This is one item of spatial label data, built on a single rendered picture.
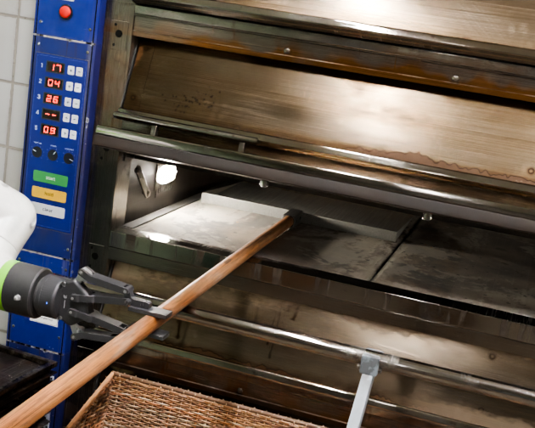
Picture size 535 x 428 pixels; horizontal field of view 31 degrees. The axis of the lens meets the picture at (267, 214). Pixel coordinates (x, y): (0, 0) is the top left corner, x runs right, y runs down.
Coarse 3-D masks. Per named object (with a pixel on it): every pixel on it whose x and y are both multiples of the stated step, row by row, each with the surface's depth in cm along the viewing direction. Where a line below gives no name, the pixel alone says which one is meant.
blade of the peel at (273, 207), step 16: (208, 192) 268; (224, 192) 280; (240, 192) 283; (256, 192) 286; (272, 192) 290; (288, 192) 293; (240, 208) 262; (256, 208) 260; (272, 208) 259; (288, 208) 271; (304, 208) 274; (320, 208) 277; (336, 208) 280; (352, 208) 284; (368, 208) 287; (320, 224) 256; (336, 224) 255; (352, 224) 254; (368, 224) 266; (384, 224) 269; (400, 224) 272
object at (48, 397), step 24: (288, 216) 248; (264, 240) 223; (240, 264) 207; (192, 288) 179; (120, 336) 150; (144, 336) 157; (96, 360) 141; (72, 384) 133; (24, 408) 122; (48, 408) 126
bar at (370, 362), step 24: (96, 288) 183; (192, 312) 178; (264, 336) 174; (288, 336) 173; (312, 336) 173; (360, 360) 170; (384, 360) 168; (408, 360) 168; (360, 384) 168; (456, 384) 165; (480, 384) 164; (504, 384) 164; (360, 408) 165
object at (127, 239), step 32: (160, 256) 219; (192, 256) 217; (224, 256) 215; (256, 256) 218; (320, 288) 209; (352, 288) 207; (384, 288) 208; (448, 320) 202; (480, 320) 200; (512, 320) 198
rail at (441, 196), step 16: (96, 128) 203; (112, 128) 202; (160, 144) 199; (176, 144) 198; (192, 144) 197; (240, 160) 194; (256, 160) 194; (272, 160) 193; (320, 176) 190; (336, 176) 189; (352, 176) 188; (400, 192) 186; (416, 192) 185; (432, 192) 184; (480, 208) 182; (496, 208) 181; (512, 208) 180; (528, 208) 180
